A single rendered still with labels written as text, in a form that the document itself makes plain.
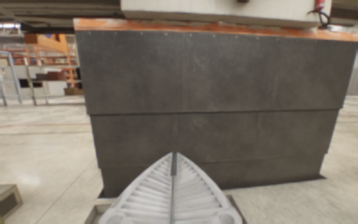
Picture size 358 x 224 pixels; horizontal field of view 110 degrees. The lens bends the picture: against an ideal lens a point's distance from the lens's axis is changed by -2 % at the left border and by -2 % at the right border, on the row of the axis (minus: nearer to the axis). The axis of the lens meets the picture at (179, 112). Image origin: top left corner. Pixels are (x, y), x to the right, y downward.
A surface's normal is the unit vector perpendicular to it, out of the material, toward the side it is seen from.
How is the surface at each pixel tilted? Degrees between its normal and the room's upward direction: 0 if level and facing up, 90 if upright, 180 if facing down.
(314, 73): 90
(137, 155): 90
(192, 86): 90
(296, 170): 90
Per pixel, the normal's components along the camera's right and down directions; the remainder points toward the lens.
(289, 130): 0.10, 0.22
